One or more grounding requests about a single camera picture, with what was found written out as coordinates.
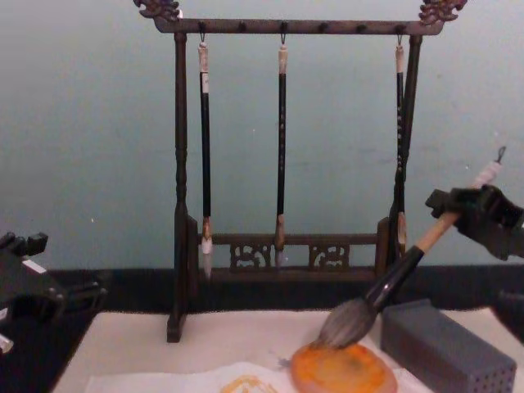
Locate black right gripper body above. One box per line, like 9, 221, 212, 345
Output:
454, 203, 524, 262

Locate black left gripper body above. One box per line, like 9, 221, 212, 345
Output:
0, 248, 67, 327

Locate large grey-bristle calligraphy brush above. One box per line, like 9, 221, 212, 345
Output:
317, 146, 508, 351

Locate black table cloth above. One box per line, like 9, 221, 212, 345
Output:
0, 264, 524, 393

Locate white felt mat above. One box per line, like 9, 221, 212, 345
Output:
52, 307, 524, 393

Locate white paper with orange marks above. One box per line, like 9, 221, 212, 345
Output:
84, 359, 436, 393

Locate grey perforated rectangular block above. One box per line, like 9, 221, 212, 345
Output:
380, 298, 517, 393

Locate hanging brush with brown ferrule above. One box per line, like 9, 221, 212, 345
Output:
273, 32, 290, 268

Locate dark wooden brush rack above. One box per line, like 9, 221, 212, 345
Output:
133, 0, 468, 344

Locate hanging brush with white tip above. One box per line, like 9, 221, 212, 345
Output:
196, 32, 215, 280

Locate round orange ink dish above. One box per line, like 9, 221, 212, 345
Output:
289, 342, 399, 393

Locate thin hanging brush, dotted handle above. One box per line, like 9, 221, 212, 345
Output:
393, 34, 411, 257

